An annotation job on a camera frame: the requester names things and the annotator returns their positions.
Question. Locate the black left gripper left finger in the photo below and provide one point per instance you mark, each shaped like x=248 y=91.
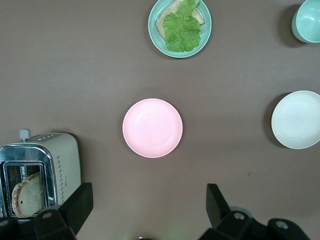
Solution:
x=75 y=207

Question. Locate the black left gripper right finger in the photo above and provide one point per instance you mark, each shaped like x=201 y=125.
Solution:
x=220 y=215

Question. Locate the cream and chrome toaster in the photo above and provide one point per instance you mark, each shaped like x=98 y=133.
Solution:
x=62 y=160

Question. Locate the bread slice in toaster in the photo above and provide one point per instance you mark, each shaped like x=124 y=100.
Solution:
x=26 y=197

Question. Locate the pink plate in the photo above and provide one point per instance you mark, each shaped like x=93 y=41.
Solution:
x=153 y=128

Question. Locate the green lettuce leaf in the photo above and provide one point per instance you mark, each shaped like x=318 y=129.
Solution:
x=182 y=31

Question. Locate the green plate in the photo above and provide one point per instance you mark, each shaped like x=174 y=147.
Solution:
x=155 y=37

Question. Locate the bread slice under lettuce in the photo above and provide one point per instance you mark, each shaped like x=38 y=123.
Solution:
x=161 y=25

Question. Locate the green bowl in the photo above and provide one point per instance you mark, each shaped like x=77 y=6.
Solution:
x=308 y=22

